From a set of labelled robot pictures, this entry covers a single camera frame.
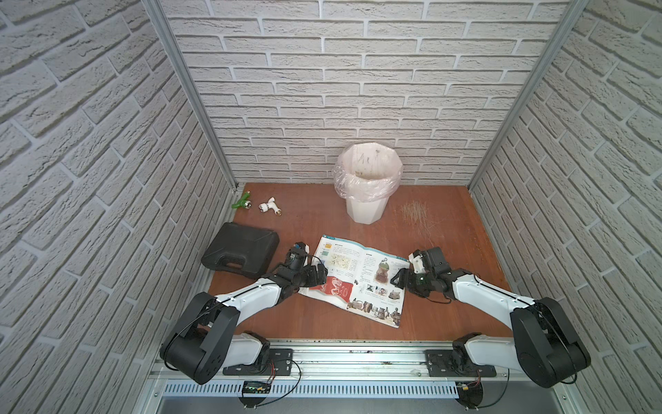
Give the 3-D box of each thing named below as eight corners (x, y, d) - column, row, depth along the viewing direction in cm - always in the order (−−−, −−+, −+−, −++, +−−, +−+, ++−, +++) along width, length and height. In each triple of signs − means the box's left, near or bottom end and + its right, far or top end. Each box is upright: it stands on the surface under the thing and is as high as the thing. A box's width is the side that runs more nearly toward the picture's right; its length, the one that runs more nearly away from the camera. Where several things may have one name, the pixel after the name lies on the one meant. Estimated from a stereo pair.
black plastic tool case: (205, 267, 94) (199, 260, 90) (229, 228, 105) (224, 221, 101) (263, 281, 91) (260, 274, 87) (281, 239, 102) (279, 232, 98)
